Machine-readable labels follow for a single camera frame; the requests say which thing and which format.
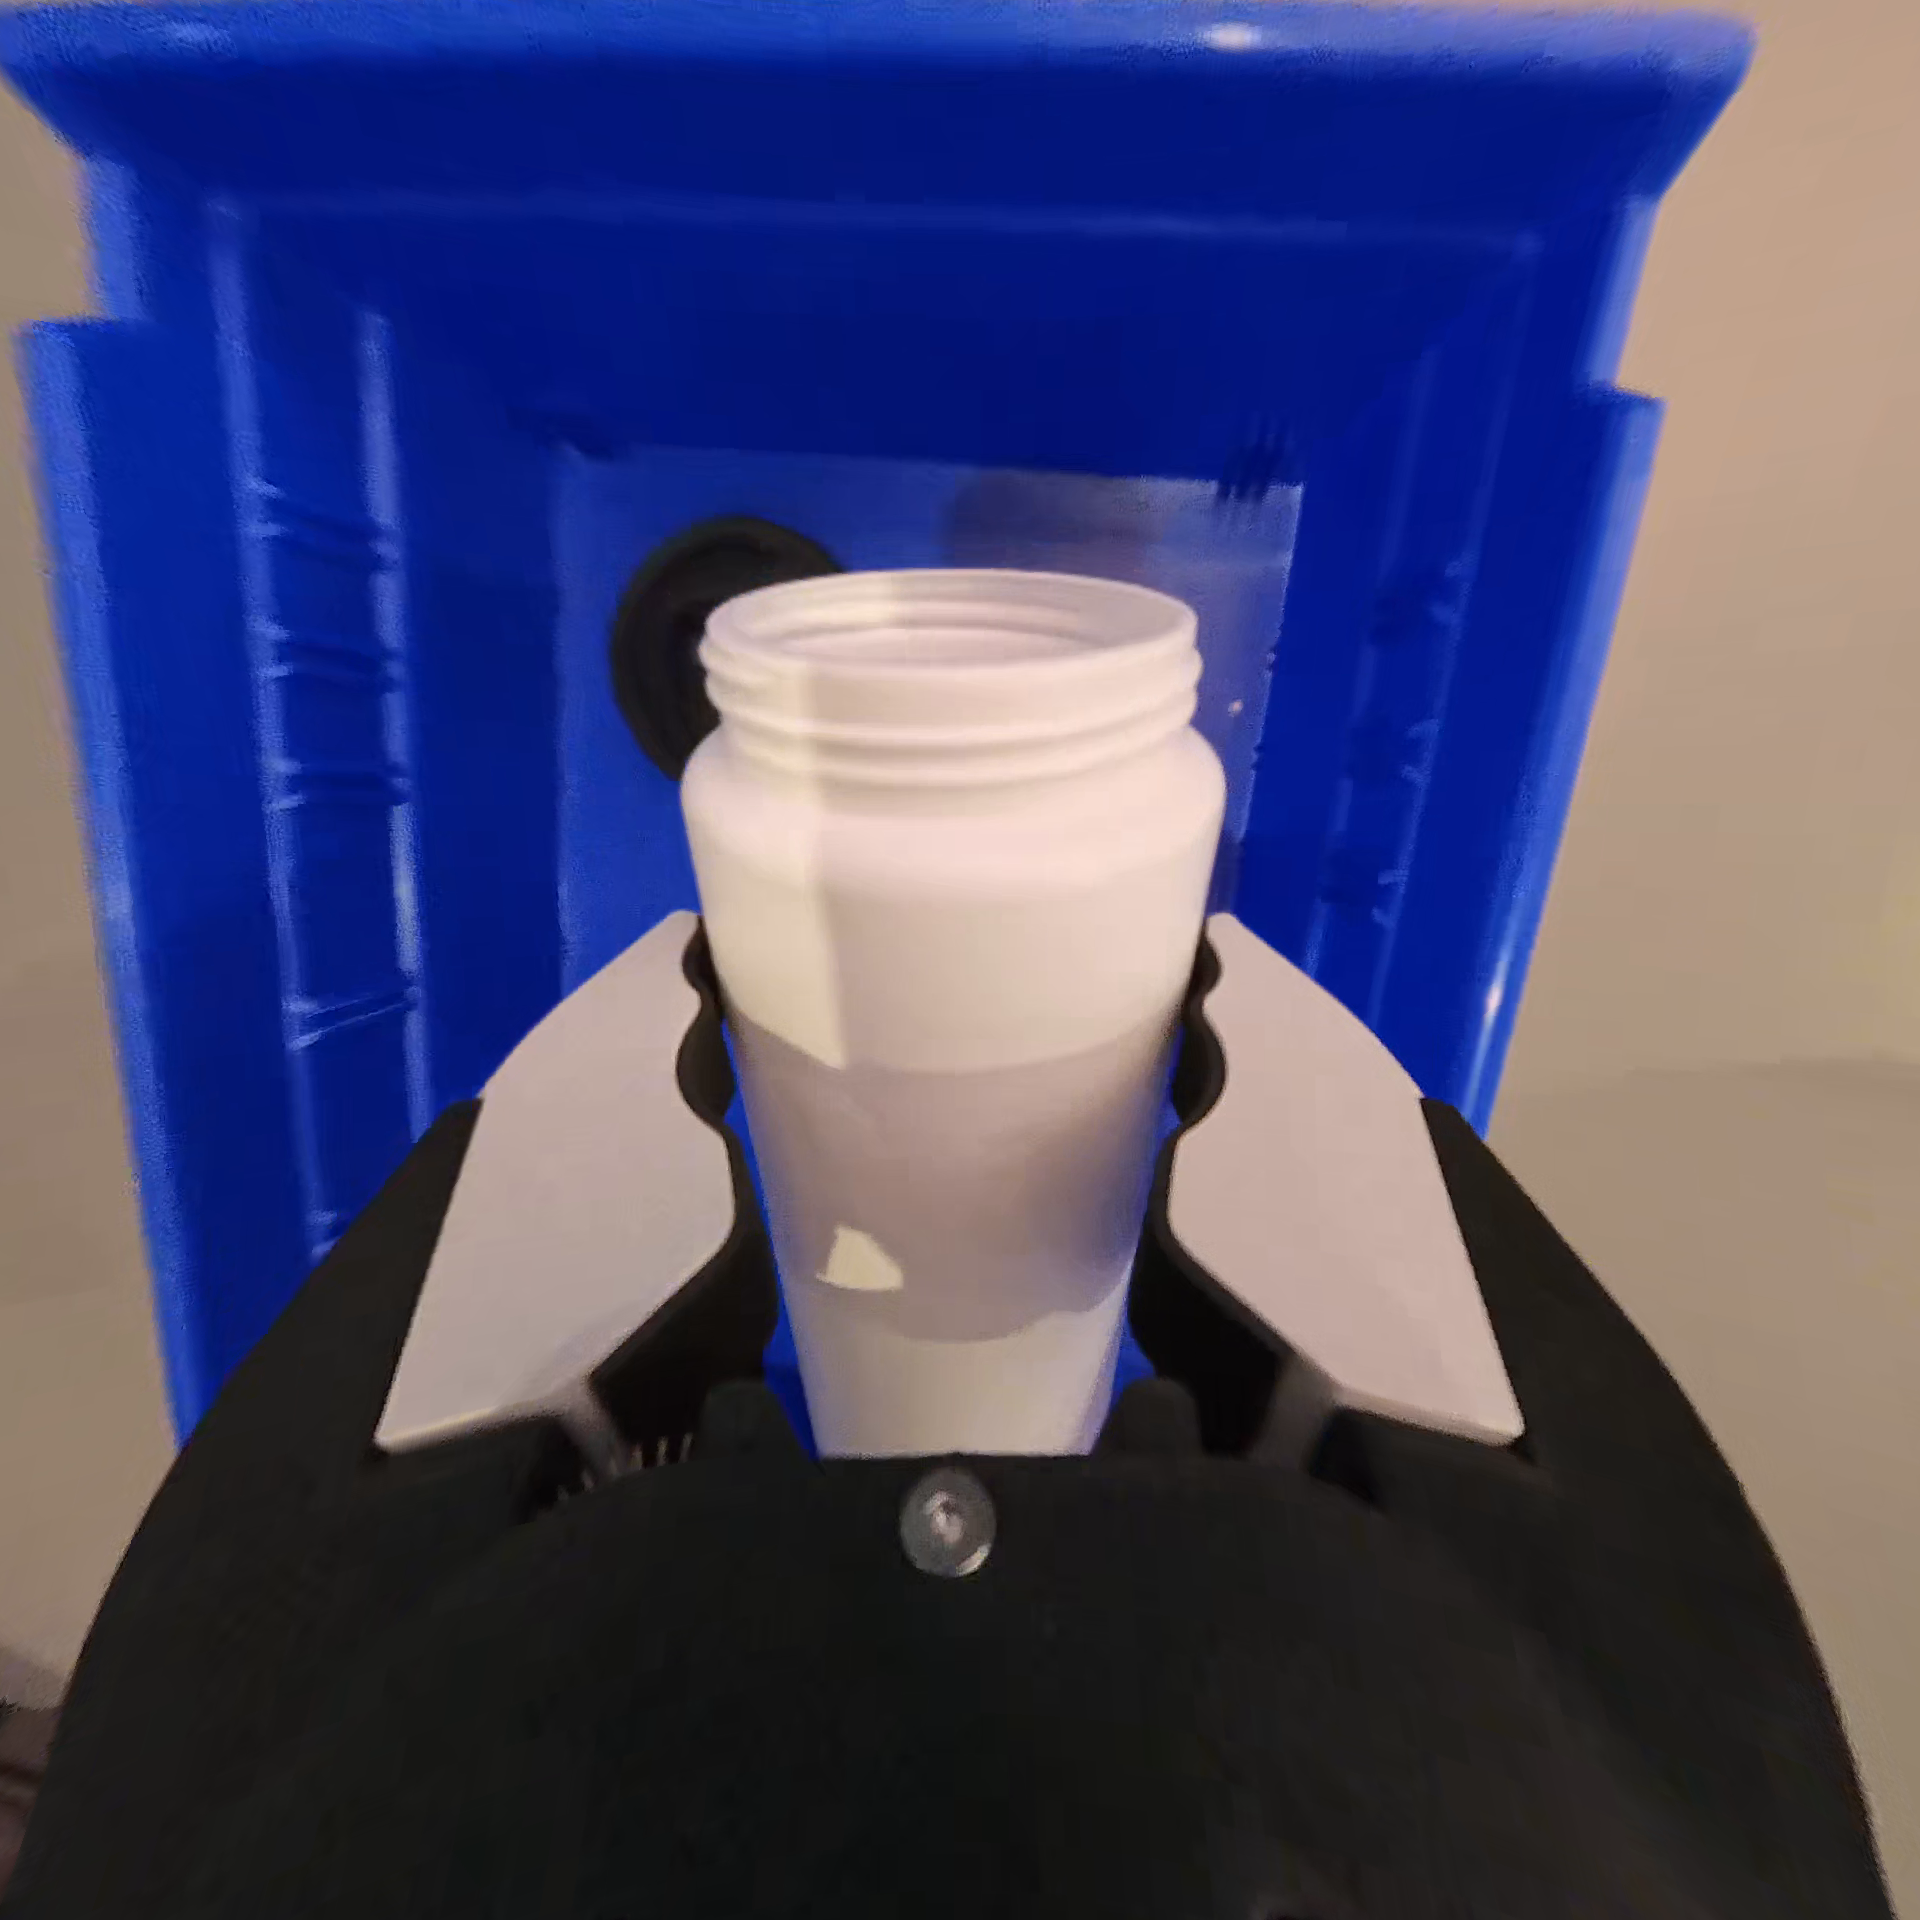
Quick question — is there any black bottle lid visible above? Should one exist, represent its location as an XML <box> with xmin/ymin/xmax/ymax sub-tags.
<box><xmin>609</xmin><ymin>514</ymin><xmax>846</xmax><ymax>780</ymax></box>

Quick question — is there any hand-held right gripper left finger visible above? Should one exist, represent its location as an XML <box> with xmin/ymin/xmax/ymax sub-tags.
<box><xmin>375</xmin><ymin>910</ymin><xmax>777</xmax><ymax>1467</ymax></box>

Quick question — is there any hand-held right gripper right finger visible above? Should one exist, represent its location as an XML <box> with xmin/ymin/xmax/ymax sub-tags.
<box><xmin>1134</xmin><ymin>910</ymin><xmax>1529</xmax><ymax>1479</ymax></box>

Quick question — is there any white plastic bottle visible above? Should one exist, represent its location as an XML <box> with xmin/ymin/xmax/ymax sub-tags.
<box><xmin>678</xmin><ymin>570</ymin><xmax>1228</xmax><ymax>1458</ymax></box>

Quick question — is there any blue plastic bin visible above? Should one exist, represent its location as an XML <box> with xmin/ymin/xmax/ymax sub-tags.
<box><xmin>0</xmin><ymin>6</ymin><xmax>1760</xmax><ymax>1446</ymax></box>

